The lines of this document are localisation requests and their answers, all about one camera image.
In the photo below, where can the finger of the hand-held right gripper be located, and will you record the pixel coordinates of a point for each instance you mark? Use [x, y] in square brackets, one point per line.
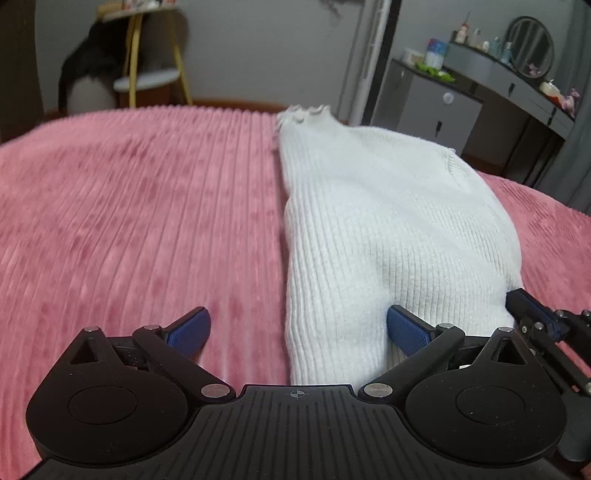
[581, 325]
[531, 309]

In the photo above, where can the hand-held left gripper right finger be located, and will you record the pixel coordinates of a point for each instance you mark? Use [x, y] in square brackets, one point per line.
[406, 332]

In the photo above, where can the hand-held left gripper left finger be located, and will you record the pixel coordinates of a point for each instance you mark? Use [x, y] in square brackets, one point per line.
[189, 330]

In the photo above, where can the white knit sweater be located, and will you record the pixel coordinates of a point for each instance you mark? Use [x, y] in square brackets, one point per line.
[392, 230]

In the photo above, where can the pink ribbed blanket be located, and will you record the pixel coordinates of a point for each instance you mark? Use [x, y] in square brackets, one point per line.
[138, 207]

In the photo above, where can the grey curtain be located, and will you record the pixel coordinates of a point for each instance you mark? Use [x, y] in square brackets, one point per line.
[577, 161]

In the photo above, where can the pink plush toy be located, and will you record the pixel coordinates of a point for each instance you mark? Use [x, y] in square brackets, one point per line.
[571, 101]

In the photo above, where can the white jar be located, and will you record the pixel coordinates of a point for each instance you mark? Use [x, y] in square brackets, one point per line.
[550, 88]

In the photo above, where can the grey drawer cabinet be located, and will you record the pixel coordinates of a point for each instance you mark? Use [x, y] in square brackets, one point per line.
[415, 106]

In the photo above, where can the grey vanity desk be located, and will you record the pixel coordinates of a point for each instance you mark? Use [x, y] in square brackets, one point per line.
[489, 69]

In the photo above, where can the white bin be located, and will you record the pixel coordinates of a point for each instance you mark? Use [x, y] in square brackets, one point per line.
[92, 96]

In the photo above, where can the round yellow-legged side table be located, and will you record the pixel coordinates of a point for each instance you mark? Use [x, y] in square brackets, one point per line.
[147, 79]

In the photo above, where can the green packet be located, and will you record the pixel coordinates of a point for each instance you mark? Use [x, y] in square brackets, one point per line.
[434, 72]

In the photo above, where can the blue cosmetic bottle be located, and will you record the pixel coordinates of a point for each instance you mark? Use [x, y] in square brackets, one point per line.
[495, 46]
[506, 52]

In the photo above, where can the round black-framed mirror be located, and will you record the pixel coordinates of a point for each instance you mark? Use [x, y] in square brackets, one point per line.
[531, 46]

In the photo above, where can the blue and white canister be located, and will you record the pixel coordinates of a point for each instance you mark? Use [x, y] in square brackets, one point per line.
[437, 53]

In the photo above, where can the white lidded container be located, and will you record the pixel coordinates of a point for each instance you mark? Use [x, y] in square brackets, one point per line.
[412, 56]

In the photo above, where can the clear cosmetic bottle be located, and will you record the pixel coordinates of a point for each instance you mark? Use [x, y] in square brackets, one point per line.
[475, 38]

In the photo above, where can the pink diffuser bottle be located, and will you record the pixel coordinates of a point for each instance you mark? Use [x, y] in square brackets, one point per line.
[461, 34]

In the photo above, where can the black garment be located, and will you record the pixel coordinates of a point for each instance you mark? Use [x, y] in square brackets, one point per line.
[92, 57]

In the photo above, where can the dark wooden door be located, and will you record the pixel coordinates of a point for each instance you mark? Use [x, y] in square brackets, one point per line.
[18, 69]

